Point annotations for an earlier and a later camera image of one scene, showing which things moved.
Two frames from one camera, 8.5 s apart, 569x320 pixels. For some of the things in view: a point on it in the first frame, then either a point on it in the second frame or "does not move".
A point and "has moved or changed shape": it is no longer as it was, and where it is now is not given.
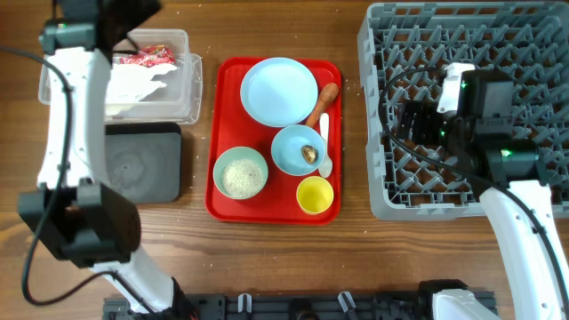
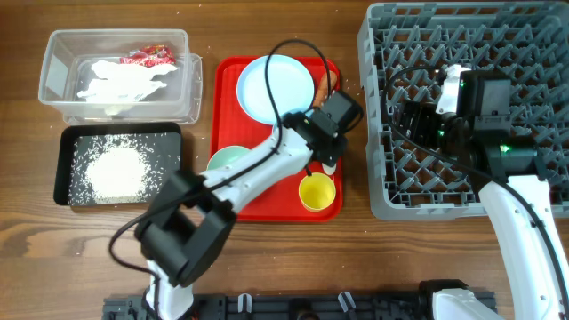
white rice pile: (242, 178) has moved or changed shape
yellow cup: (315, 195) does not move
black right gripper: (424, 113) does not move
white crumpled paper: (132, 82) does not move
